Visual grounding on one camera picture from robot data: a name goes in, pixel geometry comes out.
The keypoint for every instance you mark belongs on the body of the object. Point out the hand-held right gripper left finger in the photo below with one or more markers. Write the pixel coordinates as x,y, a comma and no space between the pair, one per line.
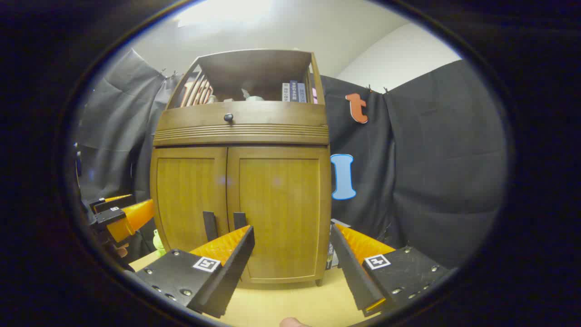
227,281

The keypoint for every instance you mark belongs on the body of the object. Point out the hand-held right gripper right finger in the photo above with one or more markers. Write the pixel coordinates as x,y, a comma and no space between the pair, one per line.
352,272

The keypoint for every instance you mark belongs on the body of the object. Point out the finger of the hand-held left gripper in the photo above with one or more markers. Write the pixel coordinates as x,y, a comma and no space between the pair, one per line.
113,203
131,218

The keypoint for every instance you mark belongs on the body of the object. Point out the wooden cabinet door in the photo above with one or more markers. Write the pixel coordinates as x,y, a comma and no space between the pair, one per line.
290,190
186,190

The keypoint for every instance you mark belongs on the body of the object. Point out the wooden double-door shoe cabinet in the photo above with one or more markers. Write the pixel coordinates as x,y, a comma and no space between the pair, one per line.
254,68

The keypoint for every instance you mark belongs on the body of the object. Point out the wooden cabinet drawer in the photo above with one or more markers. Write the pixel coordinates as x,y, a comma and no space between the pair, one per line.
272,116

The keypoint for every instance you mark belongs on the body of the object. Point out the white and blue book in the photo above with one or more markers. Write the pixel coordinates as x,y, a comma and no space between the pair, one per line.
332,259

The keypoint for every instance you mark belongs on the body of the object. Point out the green toy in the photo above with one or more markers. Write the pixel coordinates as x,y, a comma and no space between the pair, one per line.
159,245

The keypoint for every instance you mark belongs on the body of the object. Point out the black backdrop cloth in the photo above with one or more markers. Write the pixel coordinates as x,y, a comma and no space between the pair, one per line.
431,159

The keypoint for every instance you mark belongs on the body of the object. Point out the dark round drawer knob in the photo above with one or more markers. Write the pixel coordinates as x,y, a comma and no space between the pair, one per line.
228,117

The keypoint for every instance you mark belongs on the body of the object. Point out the white figurine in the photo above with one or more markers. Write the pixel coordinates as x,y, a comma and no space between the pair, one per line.
252,96

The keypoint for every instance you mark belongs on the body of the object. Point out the light blue book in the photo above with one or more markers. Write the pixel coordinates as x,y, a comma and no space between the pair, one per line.
302,92

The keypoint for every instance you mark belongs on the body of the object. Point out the dark blue book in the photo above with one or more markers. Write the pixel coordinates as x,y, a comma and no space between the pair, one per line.
293,91

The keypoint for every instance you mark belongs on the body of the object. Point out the grey spine book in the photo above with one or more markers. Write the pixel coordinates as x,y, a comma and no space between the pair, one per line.
286,92

